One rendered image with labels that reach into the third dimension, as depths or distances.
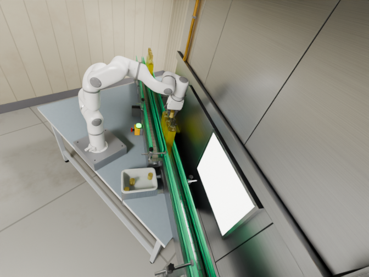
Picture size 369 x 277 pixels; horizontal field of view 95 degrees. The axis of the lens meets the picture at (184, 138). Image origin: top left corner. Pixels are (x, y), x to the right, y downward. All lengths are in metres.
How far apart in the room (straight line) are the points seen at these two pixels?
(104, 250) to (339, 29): 1.95
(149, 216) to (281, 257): 0.73
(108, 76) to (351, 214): 0.95
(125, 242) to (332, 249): 1.61
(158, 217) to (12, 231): 1.38
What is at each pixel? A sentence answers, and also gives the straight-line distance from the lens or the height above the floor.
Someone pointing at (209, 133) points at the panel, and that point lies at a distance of 0.93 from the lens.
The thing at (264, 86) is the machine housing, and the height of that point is 1.63.
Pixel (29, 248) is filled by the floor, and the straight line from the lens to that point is 2.06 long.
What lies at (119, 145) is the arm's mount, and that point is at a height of 0.83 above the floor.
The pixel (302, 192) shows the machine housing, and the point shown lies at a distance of 0.60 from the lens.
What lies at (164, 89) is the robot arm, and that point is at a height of 1.41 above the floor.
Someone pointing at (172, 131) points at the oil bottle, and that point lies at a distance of 1.18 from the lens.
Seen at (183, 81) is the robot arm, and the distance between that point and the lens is 0.98.
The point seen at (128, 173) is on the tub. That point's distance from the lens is 1.24.
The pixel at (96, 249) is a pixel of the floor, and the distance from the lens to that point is 1.91.
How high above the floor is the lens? 1.83
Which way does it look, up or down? 41 degrees down
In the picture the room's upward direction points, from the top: 18 degrees clockwise
